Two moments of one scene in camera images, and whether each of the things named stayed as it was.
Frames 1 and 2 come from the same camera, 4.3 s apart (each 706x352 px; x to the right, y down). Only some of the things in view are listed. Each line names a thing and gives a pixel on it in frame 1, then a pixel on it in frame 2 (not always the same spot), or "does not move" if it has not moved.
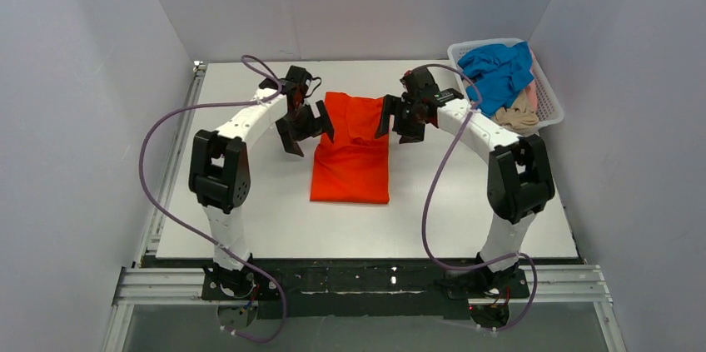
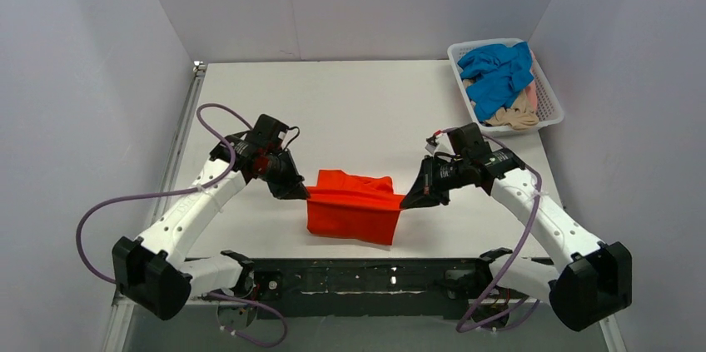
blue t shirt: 498,72 does not move
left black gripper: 300,124 → 285,176
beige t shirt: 519,116 does not move
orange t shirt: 355,167 → 360,207
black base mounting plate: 310,288 does not move
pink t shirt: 531,89 does not move
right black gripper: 404,117 → 429,180
